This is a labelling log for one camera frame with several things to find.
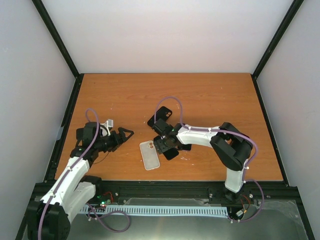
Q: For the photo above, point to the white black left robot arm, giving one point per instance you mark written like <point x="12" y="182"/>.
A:
<point x="51" y="217"/>

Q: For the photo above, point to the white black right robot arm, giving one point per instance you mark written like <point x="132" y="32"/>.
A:
<point x="232" y="147"/>

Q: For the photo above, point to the left black frame post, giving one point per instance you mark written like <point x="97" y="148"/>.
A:
<point x="78" y="79"/>

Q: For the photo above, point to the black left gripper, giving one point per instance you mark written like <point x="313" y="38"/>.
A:
<point x="118" y="142"/>

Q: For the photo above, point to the red-edged black phone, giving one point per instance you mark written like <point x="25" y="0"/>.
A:
<point x="185" y="147"/>

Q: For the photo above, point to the metal base plate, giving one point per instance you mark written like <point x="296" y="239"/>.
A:
<point x="274" y="220"/>

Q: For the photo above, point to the black frame post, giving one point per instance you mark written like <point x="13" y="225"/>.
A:
<point x="282" y="28"/>
<point x="78" y="79"/>

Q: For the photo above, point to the white clear phone case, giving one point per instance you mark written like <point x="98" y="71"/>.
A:
<point x="149" y="155"/>

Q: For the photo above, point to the right black frame post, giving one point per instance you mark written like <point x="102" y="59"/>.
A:
<point x="282" y="28"/>

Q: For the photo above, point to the black aluminium frame rail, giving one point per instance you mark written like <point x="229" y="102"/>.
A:
<point x="212" y="192"/>

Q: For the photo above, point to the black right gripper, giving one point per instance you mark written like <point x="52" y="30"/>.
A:
<point x="160" y="147"/>

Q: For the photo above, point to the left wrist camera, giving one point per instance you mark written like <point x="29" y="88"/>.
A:
<point x="106" y="127"/>

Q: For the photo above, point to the light blue cable duct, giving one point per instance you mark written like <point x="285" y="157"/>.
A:
<point x="165" y="211"/>

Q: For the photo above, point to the black phone case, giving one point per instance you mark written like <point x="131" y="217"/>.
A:
<point x="163" y="113"/>

